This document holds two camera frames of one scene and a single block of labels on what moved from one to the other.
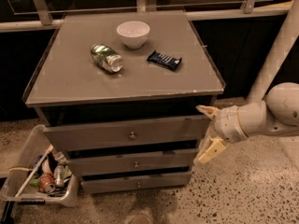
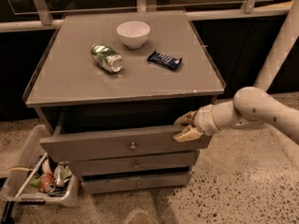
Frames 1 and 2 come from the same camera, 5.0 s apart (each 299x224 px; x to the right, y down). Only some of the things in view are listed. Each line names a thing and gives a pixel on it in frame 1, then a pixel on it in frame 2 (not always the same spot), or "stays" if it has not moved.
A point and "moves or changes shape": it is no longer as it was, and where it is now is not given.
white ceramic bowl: (134, 34) stays
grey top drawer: (137, 133) moves or changes shape
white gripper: (228, 122) → (204, 119)
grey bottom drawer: (136, 181) stays
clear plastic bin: (41, 174) stays
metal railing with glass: (26, 7) stays
